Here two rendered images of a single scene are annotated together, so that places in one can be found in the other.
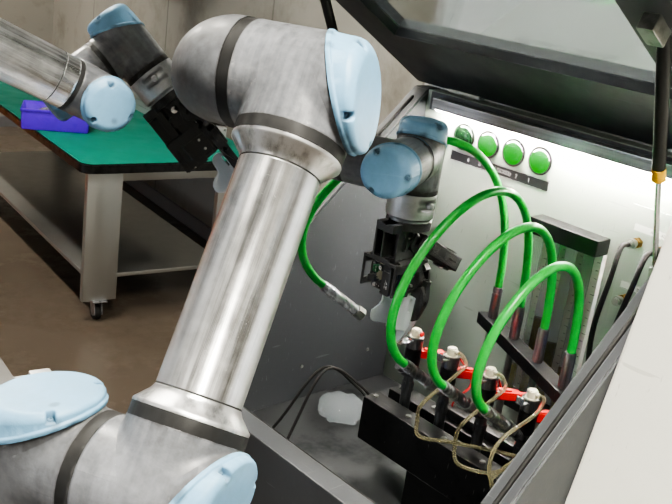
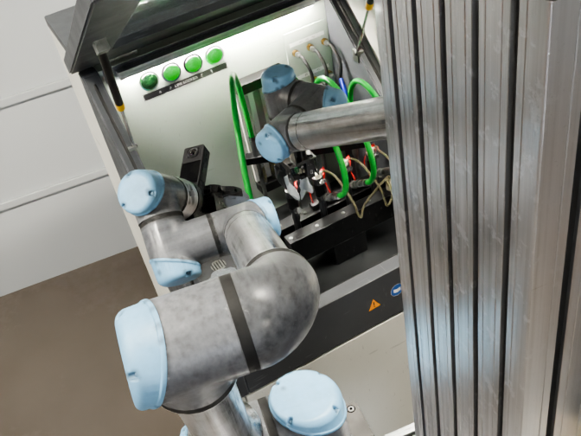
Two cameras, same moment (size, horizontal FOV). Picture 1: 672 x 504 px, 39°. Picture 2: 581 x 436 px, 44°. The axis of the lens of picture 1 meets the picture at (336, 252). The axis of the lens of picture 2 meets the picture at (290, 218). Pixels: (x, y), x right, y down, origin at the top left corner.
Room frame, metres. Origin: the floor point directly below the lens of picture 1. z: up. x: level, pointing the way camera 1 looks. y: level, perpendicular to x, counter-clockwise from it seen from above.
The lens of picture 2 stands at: (0.88, 1.19, 2.22)
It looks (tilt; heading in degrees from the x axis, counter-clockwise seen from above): 40 degrees down; 294
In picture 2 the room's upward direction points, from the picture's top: 12 degrees counter-clockwise
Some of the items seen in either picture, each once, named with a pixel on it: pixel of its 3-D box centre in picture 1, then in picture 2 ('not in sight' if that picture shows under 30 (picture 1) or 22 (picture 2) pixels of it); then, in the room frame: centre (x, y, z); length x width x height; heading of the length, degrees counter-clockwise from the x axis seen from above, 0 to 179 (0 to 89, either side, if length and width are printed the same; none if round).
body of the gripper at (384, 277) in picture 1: (399, 255); (294, 153); (1.40, -0.10, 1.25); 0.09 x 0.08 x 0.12; 134
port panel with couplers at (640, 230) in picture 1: (642, 306); (315, 80); (1.45, -0.51, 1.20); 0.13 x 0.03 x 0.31; 44
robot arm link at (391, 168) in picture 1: (386, 164); (314, 106); (1.31, -0.05, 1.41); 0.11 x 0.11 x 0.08; 70
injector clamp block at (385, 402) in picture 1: (449, 473); (340, 227); (1.36, -0.23, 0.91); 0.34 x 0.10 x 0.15; 44
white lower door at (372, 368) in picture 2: not in sight; (369, 413); (1.27, 0.03, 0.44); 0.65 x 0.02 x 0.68; 44
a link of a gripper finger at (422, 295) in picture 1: (414, 293); not in sight; (1.40, -0.13, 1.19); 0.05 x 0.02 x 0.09; 44
